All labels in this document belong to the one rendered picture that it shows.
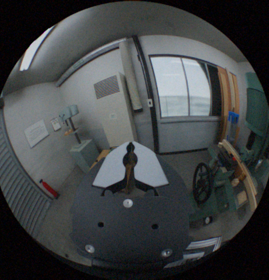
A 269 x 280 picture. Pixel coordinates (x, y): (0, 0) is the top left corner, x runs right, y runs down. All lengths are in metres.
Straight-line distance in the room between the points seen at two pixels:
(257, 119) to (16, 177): 2.95
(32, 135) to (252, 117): 2.85
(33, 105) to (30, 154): 1.11
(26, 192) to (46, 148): 1.22
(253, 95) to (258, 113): 0.09
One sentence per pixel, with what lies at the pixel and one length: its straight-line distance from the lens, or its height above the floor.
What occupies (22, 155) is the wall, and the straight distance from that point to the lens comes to 2.29.
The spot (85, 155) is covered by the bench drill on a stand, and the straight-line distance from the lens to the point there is 1.78.
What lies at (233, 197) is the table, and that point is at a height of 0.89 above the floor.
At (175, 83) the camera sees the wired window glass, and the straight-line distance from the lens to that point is 1.67.
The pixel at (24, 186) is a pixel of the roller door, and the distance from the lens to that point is 2.39.
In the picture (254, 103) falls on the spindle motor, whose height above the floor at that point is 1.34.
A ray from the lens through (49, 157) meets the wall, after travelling 2.38.
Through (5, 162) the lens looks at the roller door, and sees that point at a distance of 2.36.
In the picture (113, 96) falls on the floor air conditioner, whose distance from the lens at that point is 1.30.
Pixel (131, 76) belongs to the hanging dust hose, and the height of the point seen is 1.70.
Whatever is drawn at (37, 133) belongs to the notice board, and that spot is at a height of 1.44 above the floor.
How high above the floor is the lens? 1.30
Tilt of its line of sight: 28 degrees down
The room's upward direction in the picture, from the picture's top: 13 degrees counter-clockwise
